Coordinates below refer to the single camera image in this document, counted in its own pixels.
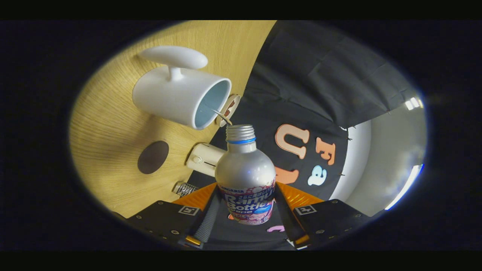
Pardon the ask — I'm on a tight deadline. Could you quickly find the black backdrop cloth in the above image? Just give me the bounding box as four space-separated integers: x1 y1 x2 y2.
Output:
187 21 418 251

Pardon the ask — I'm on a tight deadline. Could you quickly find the white round plate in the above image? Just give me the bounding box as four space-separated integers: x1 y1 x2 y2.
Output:
220 94 241 127

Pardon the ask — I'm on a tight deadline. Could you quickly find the white cup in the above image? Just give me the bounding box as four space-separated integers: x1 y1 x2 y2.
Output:
132 46 232 130

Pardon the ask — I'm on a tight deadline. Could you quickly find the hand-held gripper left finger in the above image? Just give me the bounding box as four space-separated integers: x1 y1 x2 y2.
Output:
126 183 223 249

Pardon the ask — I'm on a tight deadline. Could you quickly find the white toaster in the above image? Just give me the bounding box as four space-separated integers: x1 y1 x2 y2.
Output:
186 143 226 177

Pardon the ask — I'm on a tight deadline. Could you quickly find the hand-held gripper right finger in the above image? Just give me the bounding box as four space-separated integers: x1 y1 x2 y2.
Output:
274 182 371 249

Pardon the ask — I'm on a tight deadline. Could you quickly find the silver juice bottle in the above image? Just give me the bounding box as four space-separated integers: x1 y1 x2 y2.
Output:
215 125 276 225

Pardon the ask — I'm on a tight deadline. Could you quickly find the metal wire basket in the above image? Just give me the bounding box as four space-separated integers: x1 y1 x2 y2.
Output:
172 181 199 197

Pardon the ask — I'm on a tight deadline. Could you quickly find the wooden table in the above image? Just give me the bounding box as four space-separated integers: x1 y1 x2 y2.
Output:
70 21 277 219

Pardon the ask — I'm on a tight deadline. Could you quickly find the dark brown round coaster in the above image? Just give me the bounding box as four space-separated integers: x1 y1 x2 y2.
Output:
137 141 169 174

